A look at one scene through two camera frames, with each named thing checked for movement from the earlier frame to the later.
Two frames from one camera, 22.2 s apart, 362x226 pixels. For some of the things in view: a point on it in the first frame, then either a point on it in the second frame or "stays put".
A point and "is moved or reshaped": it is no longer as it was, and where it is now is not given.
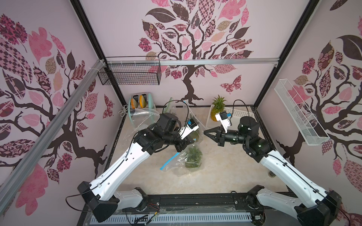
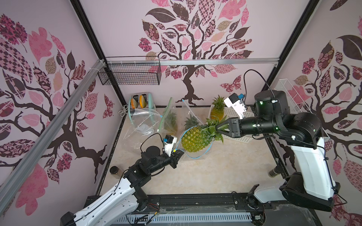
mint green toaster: [141, 106] stays put
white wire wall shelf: [309, 126] stays put
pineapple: [193, 158] -> [197, 138]
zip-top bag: [141, 119] stays put
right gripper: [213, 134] -> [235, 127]
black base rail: [284, 213] stays put
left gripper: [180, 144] -> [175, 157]
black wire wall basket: [133, 70] stays put
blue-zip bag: [189, 160] is moved or reshaped
